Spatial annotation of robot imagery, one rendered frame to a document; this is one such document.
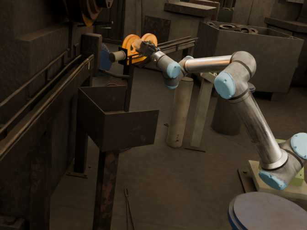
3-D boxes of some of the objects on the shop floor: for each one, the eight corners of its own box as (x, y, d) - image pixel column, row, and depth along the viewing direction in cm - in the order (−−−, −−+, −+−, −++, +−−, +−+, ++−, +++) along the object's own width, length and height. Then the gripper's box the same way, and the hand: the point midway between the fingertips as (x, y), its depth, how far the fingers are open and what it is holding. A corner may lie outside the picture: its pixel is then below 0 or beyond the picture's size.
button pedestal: (184, 150, 247) (200, 69, 224) (183, 136, 269) (198, 61, 246) (205, 154, 247) (224, 73, 223) (203, 139, 269) (219, 65, 246)
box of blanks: (204, 96, 372) (219, 26, 343) (184, 75, 447) (195, 16, 418) (286, 102, 395) (306, 37, 366) (254, 81, 470) (269, 25, 441)
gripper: (163, 49, 202) (139, 32, 211) (154, 50, 195) (129, 33, 204) (158, 61, 206) (135, 44, 215) (149, 63, 200) (125, 45, 209)
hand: (132, 44), depth 211 cm, fingers closed, pressing on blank
